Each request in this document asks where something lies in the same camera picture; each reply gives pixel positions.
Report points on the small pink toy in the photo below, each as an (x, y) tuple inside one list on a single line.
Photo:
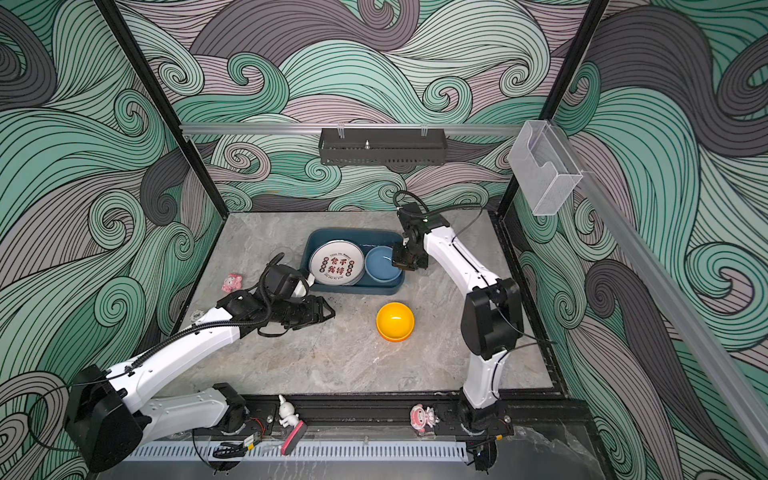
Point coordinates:
[(232, 283)]

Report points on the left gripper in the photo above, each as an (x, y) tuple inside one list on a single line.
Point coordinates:
[(316, 312)]

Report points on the black perforated wall tray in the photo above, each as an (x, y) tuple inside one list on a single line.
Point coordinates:
[(398, 148)]

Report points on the white slotted cable duct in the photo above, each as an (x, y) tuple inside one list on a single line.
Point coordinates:
[(314, 450)]

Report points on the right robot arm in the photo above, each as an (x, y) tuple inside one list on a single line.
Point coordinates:
[(492, 319)]

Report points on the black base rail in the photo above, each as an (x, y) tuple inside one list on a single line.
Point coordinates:
[(536, 407)]

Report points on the white plate red circle characters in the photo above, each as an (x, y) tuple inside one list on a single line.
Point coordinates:
[(337, 263)]

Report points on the blue bowl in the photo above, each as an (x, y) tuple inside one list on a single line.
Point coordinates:
[(379, 265)]

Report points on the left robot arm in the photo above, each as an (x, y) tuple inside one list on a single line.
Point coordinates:
[(111, 412)]

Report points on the clear acrylic wall box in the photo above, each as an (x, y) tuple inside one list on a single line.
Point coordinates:
[(544, 164)]

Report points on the pink pig figurine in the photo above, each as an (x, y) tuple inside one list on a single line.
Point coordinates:
[(423, 418)]

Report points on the teal plastic bin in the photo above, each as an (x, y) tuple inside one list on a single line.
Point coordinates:
[(366, 239)]

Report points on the aluminium wall rail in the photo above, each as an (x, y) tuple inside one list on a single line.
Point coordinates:
[(274, 128)]

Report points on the white rabbit figurine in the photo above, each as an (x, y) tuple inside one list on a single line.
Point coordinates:
[(288, 417)]

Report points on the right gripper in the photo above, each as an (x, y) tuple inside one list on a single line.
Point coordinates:
[(400, 261)]

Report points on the yellow bowl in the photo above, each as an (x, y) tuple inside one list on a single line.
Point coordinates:
[(395, 319)]

